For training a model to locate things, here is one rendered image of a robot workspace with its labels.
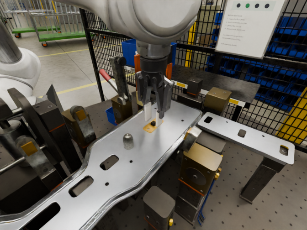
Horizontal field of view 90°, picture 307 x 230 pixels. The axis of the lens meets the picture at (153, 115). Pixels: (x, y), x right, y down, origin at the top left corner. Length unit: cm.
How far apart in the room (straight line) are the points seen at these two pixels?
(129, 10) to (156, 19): 3
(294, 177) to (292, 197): 12
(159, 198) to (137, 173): 8
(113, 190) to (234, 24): 84
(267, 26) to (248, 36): 7
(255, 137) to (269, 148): 5
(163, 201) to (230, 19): 81
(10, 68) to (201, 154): 94
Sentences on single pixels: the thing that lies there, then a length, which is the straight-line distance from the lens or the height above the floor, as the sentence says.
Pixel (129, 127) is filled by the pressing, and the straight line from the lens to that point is 56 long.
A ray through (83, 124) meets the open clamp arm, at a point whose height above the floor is 105.
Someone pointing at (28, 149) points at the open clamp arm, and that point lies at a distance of 48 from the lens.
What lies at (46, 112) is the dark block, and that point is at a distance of 52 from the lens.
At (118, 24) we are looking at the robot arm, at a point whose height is 134.
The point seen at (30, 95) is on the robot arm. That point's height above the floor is 96.
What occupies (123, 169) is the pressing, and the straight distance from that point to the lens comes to 45.
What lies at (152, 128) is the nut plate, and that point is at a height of 100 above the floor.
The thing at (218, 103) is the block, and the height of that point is 103.
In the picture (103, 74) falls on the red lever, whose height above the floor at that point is 114.
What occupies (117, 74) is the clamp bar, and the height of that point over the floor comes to 116.
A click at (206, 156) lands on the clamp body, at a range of 43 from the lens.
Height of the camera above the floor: 137
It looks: 37 degrees down
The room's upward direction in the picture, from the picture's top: straight up
